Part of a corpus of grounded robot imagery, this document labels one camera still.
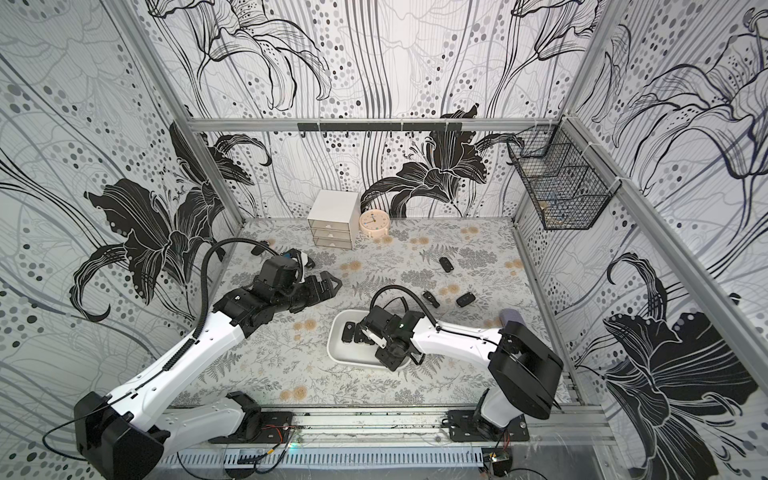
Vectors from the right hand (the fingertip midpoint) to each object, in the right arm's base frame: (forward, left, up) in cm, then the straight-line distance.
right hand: (392, 351), depth 84 cm
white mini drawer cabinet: (+42, +20, +13) cm, 48 cm away
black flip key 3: (+17, -23, -1) cm, 29 cm away
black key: (+37, +51, +1) cm, 63 cm away
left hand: (+9, +15, +17) cm, 24 cm away
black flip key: (+6, +13, 0) cm, 15 cm away
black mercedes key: (+17, -12, -1) cm, 21 cm away
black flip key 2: (+31, -19, -1) cm, 36 cm away
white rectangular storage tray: (-1, +12, 0) cm, 12 cm away
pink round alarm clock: (+50, +8, +2) cm, 50 cm away
